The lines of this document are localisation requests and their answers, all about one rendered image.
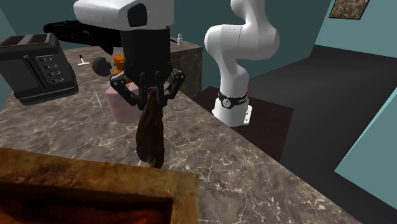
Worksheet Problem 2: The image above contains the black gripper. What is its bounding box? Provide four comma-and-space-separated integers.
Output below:
109, 26, 186, 111

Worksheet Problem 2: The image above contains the dark brown elongated object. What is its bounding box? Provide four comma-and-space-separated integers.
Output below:
135, 87, 165, 169

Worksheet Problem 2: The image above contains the pink block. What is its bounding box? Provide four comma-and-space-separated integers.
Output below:
104, 81, 144, 123

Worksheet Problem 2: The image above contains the orange figure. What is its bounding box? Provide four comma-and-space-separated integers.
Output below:
111, 55, 132, 85

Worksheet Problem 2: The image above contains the dark grey round object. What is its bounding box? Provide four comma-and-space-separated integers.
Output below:
91, 56, 113, 78

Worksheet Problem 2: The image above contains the small white and black tool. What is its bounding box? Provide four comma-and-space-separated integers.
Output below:
77, 54, 91, 67

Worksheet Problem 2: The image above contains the brown wooden box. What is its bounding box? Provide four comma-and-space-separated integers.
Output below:
0, 147, 200, 224

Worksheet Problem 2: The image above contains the black toaster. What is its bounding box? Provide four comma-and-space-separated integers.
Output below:
0, 32, 80, 106

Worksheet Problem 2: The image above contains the dark robot stand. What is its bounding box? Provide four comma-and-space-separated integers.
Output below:
192, 85, 295, 164

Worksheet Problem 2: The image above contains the framed wall picture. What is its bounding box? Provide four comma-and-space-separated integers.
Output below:
328, 0, 371, 20

